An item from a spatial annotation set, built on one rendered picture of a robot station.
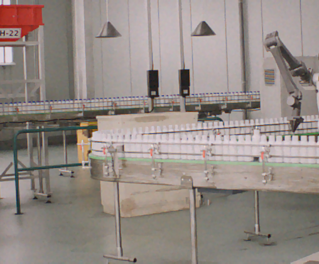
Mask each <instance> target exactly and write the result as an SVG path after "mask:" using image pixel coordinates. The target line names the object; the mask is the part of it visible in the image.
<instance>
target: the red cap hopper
mask: <svg viewBox="0 0 319 264"><path fill-rule="evenodd" d="M42 8H44V5H29V4H13V5H10V4H0V48H5V47H24V80H0V84H22V85H21V87H20V88H19V89H18V90H17V91H16V92H15V93H14V94H13V95H12V96H11V97H12V98H13V99H14V98H15V97H16V95H17V94H18V93H19V92H20V90H21V89H22V88H23V87H24V86H25V97H26V105H28V102H29V101H31V96H32V94H33V93H34V92H35V90H37V88H39V86H40V94H41V101H44V104H45V101H46V98H45V94H46V85H45V60H44V46H43V36H44V34H43V25H45V24H44V23H43V20H42V11H41V9H42ZM36 28H38V41H28V33H30V32H32V31H33V30H35V29H36ZM22 37H23V41H17V40H19V39H20V38H22ZM33 45H39V69H40V79H36V80H30V68H29V55H28V47H29V46H33ZM35 82H39V83H38V84H37V85H36V86H35V87H34V88H33V90H32V91H31V92H30V83H35ZM0 92H1V93H2V94H4V95H5V96H6V97H7V98H8V99H9V98H10V97H9V95H8V94H7V93H6V92H4V91H3V90H2V89H1V88H0ZM42 133H43V159H44V166H46V165H49V163H48V137H47V132H42ZM27 135H28V160H29V167H33V166H35V167H38V165H37V164H36V163H35V162H34V161H33V144H32V133H27ZM12 165H13V162H10V164H9V165H8V167H7V168H6V169H5V170H4V172H3V173H2V174H1V175H0V182H4V181H10V180H15V178H3V179H2V177H12V176H14V173H9V174H6V173H7V171H8V170H9V168H10V167H11V166H12ZM19 175H30V176H27V177H19V180H27V179H29V180H30V189H28V190H35V189H36V188H35V179H38V178H39V176H38V172H34V170H29V171H27V172H21V173H19ZM42 178H45V192H44V193H45V194H47V193H53V192H50V176H49V168H48V169H44V170H43V169H42ZM0 199H3V197H1V196H0Z"/></svg>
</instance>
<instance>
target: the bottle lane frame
mask: <svg viewBox="0 0 319 264"><path fill-rule="evenodd" d="M159 163H160V164H161V168H159V169H157V170H156V175H158V174H159V170H161V174H160V175H159V176H156V178H155V179H154V180H153V178H152V174H153V172H152V170H151V169H152V159H143V158H118V164H119V168H123V169H120V170H119V179H116V181H115V182H119V183H127V184H146V185H166V186H177V187H180V178H181V176H191V178H192V185H193V187H196V188H207V189H236V190H255V191H266V192H285V193H295V194H301V193H305V194H319V165H317V164H314V165H300V164H282V163H265V173H269V168H271V171H272V173H270V174H269V175H272V179H271V180H270V181H268V182H267V183H266V185H263V183H262V163H248V162H214V161H207V170H208V171H210V170H211V165H213V166H214V170H212V171H211V172H213V173H214V177H212V178H211V179H209V181H207V182H205V181H204V178H205V174H204V171H205V165H204V161H196V160H162V159H154V167H155V168H158V164H159ZM211 172H209V174H208V177H209V178H210V177H211ZM269 175H268V176H267V180H269ZM111 179H112V181H114V178H111Z"/></svg>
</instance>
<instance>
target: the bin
mask: <svg viewBox="0 0 319 264"><path fill-rule="evenodd" d="M247 191H249V190H236V189H207V188H199V189H197V192H203V193H202V194H207V193H213V194H226V195H222V196H219V197H223V196H227V195H233V194H238V193H241V192H247ZM202 194H197V195H202ZM195 196H196V195H195ZM188 197H189V196H188ZM188 197H185V203H186V202H187V199H188ZM219 197H214V198H211V199H215V198H219ZM211 199H208V205H210V201H211Z"/></svg>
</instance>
